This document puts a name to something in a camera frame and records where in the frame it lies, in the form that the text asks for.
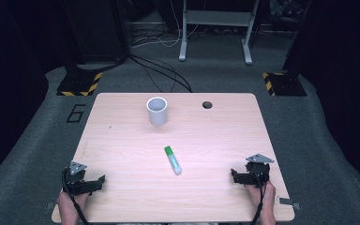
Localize black hazard-striped stand base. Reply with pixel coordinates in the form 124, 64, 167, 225
56, 71, 103, 98
261, 71, 308, 98

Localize green and white marker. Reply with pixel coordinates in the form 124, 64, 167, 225
163, 145, 183, 176

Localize white floor cable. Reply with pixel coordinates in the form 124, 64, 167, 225
130, 0, 201, 49

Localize black cabinet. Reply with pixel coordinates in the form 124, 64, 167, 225
60, 0, 131, 65

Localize white metal desk frame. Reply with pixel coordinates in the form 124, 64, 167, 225
178, 0, 262, 66

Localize black floor cables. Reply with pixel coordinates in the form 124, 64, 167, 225
127, 53, 194, 94

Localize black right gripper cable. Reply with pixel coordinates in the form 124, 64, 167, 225
250, 162, 268, 225

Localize person's left hand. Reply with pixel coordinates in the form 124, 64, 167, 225
56, 190, 92, 220

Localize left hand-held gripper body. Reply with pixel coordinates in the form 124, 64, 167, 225
61, 160, 91, 197

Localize white cup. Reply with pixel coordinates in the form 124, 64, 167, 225
145, 97, 169, 128

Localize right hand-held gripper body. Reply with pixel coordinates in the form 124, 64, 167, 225
244, 153, 276, 188

